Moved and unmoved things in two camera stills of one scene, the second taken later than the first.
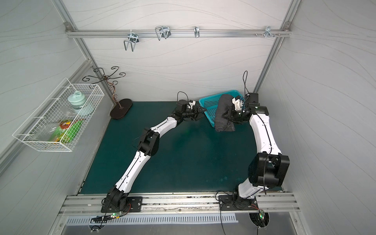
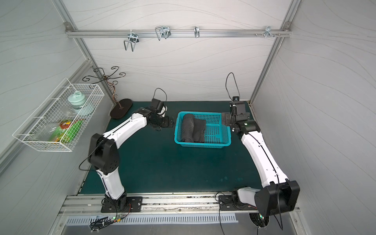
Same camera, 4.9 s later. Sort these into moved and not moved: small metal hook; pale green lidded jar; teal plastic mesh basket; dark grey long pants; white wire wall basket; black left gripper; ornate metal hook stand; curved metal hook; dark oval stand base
Moved: teal plastic mesh basket; black left gripper; dark grey long pants
Not moved: small metal hook; ornate metal hook stand; white wire wall basket; pale green lidded jar; dark oval stand base; curved metal hook
